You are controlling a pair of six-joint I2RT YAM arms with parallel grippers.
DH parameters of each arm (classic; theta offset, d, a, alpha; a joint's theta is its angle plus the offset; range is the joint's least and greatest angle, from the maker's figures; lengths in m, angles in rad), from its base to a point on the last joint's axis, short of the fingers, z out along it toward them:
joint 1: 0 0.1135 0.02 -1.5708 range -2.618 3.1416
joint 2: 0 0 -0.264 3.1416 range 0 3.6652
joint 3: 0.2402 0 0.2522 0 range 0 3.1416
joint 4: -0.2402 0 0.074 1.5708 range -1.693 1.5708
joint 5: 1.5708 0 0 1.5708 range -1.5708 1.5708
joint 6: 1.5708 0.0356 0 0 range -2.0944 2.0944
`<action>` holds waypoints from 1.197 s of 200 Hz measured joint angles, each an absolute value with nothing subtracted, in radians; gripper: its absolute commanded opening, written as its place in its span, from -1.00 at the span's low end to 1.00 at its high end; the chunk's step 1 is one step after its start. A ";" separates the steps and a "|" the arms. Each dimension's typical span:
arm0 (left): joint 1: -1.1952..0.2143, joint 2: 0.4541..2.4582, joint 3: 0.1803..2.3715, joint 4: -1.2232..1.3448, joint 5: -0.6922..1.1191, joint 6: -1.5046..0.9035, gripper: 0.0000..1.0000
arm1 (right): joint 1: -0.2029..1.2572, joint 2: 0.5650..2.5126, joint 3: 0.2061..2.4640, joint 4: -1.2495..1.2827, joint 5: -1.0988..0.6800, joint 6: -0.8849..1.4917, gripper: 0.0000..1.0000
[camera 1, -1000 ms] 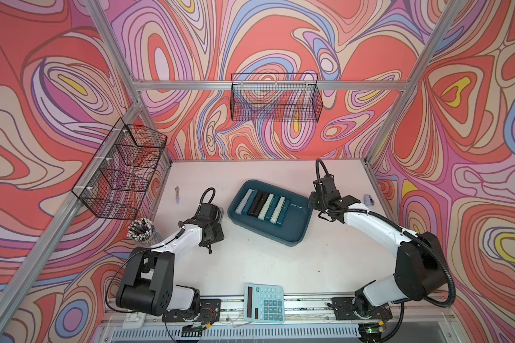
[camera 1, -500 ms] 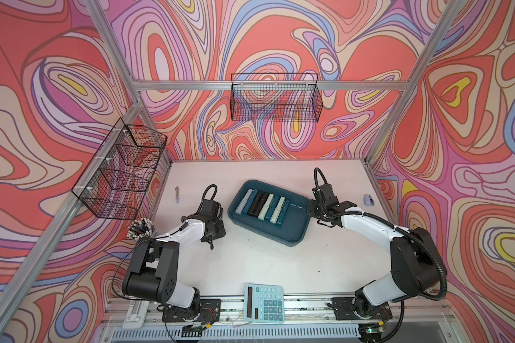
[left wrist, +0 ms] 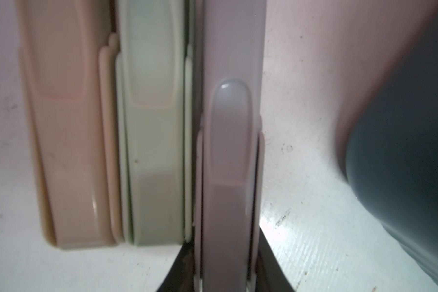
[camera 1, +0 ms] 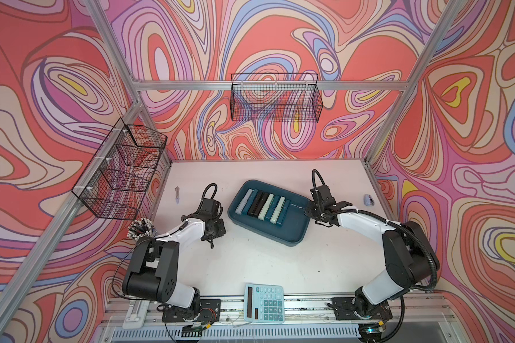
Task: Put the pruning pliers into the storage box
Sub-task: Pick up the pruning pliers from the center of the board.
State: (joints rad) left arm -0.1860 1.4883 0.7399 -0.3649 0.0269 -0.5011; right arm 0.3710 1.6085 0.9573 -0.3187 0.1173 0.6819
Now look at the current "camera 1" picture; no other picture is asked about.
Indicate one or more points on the black pruning pliers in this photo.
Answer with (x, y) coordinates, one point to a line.
(251, 212)
(260, 204)

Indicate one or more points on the left black wire basket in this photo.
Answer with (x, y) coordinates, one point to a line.
(116, 182)

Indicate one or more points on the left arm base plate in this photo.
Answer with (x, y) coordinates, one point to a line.
(205, 311)

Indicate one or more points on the teal pliers group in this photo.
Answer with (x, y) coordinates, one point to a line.
(283, 212)

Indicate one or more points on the mint green calculator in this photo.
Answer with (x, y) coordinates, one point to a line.
(264, 303)

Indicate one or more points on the back black wire basket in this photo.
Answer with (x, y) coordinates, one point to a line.
(278, 97)

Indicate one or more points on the bundle of pens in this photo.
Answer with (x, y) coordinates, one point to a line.
(140, 229)

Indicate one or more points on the teal pruning pliers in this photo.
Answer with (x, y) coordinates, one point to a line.
(249, 202)

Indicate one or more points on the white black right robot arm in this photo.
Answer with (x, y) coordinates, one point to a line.
(410, 261)

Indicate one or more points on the teal plastic storage box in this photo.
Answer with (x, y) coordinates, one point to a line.
(295, 224)

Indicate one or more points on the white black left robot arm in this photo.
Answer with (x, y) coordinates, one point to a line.
(154, 265)

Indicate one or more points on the small purple clip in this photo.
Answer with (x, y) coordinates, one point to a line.
(177, 195)

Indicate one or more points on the grey pruning pliers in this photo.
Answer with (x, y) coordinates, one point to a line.
(243, 202)

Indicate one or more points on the black wire basket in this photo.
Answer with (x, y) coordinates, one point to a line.
(116, 182)
(278, 97)

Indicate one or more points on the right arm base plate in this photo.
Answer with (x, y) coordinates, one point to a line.
(356, 308)

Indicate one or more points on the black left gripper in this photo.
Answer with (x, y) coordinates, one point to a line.
(222, 229)

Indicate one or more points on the white plastic bracket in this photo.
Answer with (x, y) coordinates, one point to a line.
(136, 315)

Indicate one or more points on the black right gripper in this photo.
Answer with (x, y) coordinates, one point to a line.
(308, 211)

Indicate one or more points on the white vented cable duct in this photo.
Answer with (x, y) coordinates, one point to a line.
(238, 333)

